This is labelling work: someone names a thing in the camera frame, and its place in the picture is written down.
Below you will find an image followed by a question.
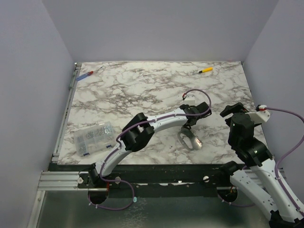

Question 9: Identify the aluminium front extrusion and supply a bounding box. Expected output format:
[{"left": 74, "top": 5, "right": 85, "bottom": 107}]
[{"left": 39, "top": 170, "right": 83, "bottom": 191}]

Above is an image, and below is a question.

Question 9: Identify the blue red screwdriver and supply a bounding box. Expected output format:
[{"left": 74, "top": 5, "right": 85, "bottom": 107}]
[{"left": 76, "top": 67, "right": 103, "bottom": 82}]

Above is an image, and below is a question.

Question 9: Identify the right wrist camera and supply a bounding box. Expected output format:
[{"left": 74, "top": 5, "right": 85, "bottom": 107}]
[{"left": 246, "top": 104, "right": 271, "bottom": 124}]

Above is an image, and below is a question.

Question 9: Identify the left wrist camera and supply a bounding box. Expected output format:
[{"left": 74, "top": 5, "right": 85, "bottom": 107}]
[{"left": 182, "top": 94, "right": 196, "bottom": 105}]

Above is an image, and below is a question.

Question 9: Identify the aluminium side rail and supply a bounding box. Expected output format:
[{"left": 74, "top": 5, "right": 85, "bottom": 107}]
[{"left": 51, "top": 62, "right": 82, "bottom": 163}]

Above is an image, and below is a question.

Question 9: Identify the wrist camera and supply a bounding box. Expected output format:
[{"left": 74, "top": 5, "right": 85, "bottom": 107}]
[
  {"left": 246, "top": 104, "right": 271, "bottom": 124},
  {"left": 182, "top": 94, "right": 196, "bottom": 105}
]

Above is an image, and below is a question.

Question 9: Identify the metal carabiner with key rings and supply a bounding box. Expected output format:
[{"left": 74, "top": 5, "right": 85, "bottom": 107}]
[{"left": 177, "top": 127, "right": 203, "bottom": 151}]

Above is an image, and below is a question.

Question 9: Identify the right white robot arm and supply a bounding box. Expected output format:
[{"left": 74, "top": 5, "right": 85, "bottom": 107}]
[{"left": 218, "top": 103, "right": 304, "bottom": 228}]

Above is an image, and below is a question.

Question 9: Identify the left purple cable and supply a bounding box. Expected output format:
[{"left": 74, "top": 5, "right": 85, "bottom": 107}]
[{"left": 89, "top": 89, "right": 212, "bottom": 211}]

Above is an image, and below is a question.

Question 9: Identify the yellow screwdriver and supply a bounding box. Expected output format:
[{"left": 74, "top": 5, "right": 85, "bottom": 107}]
[{"left": 199, "top": 67, "right": 213, "bottom": 74}]

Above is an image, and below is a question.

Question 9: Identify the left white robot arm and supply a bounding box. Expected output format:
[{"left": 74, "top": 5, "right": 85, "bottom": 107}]
[{"left": 86, "top": 102, "right": 212, "bottom": 188}]

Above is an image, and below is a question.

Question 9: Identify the black mounting rail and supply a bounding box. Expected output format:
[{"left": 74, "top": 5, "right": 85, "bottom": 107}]
[{"left": 48, "top": 163, "right": 238, "bottom": 202}]

